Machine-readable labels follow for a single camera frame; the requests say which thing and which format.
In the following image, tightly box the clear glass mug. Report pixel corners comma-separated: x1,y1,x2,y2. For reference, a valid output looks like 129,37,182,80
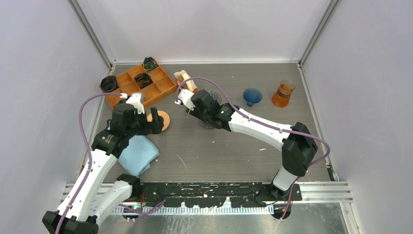
199,120,215,130

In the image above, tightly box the orange coffee filter box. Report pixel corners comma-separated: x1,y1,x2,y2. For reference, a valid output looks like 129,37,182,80
174,70,198,93

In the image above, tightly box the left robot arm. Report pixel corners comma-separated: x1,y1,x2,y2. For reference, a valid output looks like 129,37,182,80
42,104,164,234

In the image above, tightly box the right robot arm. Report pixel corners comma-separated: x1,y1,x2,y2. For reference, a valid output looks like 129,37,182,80
178,89,318,200

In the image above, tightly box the blue glass dripper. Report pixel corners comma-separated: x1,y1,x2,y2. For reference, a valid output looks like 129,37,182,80
243,88,263,107

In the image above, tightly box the light blue cloth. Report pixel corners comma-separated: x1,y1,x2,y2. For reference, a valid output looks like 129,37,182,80
118,136,159,177

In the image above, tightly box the orange wooden compartment tray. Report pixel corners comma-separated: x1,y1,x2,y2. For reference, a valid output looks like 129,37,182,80
112,62,177,108

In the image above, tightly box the black cup in tray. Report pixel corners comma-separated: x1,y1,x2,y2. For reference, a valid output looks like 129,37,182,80
134,73,153,89

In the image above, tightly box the black cup beside tray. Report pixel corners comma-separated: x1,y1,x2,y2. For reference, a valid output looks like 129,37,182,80
100,75,119,93

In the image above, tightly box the dark patterned cup in tray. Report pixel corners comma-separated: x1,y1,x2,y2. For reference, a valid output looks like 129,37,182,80
142,57,158,72

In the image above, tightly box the amber glass carafe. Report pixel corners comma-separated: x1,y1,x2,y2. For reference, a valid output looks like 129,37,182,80
272,80,295,108

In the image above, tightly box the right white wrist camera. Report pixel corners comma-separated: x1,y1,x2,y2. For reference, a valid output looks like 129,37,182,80
174,89,195,111

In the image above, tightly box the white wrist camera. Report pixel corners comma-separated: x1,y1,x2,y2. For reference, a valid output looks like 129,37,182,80
174,89,195,111
120,92,146,114

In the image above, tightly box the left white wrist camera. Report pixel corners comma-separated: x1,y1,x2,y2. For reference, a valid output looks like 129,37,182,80
120,92,146,114

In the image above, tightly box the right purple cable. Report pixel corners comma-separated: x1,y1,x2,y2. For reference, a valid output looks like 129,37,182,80
175,77,331,220

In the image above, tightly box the purple cable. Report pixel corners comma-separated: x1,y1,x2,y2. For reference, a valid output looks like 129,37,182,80
55,93,128,234
175,77,331,220

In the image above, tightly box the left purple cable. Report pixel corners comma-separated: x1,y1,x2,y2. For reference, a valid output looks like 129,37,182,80
55,93,128,234

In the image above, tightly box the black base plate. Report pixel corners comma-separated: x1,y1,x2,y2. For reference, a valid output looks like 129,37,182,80
119,182,302,219

